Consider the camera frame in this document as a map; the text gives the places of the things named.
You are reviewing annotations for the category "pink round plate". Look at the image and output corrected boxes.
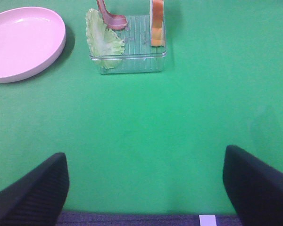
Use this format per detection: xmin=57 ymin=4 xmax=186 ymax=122
xmin=0 ymin=7 xmax=67 ymax=83

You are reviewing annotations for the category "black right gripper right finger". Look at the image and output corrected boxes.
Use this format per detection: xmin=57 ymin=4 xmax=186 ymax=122
xmin=223 ymin=145 xmax=283 ymax=226

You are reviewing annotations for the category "toast bread slice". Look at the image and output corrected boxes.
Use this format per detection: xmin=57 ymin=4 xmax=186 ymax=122
xmin=149 ymin=0 xmax=165 ymax=47

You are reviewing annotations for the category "bacon strip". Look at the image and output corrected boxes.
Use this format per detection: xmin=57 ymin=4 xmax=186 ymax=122
xmin=97 ymin=0 xmax=128 ymax=30

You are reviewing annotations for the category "clear right plastic container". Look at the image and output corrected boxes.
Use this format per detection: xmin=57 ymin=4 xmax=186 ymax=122
xmin=90 ymin=15 xmax=167 ymax=74

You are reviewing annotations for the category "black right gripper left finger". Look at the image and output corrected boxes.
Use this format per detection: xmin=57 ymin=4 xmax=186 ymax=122
xmin=0 ymin=153 xmax=69 ymax=226

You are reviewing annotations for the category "green lettuce leaf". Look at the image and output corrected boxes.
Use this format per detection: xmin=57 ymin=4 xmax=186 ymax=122
xmin=85 ymin=8 xmax=125 ymax=57

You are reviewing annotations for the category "white label strip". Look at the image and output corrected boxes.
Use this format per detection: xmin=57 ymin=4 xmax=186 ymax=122
xmin=199 ymin=215 xmax=217 ymax=226

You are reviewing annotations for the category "green tablecloth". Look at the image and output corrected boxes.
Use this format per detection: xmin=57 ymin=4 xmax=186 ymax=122
xmin=0 ymin=0 xmax=283 ymax=214

